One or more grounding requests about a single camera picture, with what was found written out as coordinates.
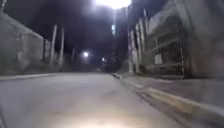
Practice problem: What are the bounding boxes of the street lamp pole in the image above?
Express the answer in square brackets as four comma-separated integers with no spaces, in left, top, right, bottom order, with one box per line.
[95,0,132,73]

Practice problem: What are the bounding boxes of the grey asphalt road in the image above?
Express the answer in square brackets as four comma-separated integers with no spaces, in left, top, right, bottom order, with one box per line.
[0,72,188,128]

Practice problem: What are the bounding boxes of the pair of pale poles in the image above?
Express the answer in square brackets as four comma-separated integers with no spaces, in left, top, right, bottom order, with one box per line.
[49,23,66,67]

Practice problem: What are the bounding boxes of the pale raised kerb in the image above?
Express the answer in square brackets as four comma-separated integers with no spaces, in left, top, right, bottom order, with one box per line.
[111,72,224,125]

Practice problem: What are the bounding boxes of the building with barred gate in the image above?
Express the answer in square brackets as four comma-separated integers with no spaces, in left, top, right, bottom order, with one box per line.
[126,0,224,80]

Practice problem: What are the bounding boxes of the low pale kerb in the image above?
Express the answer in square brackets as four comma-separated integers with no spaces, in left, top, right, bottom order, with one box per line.
[0,72,65,81]

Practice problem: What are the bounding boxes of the grey pavement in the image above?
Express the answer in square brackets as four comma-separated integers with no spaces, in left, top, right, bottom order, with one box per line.
[119,73,224,108]

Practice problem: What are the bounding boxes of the long grey wall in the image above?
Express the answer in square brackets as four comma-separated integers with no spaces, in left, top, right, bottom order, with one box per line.
[0,12,52,76]

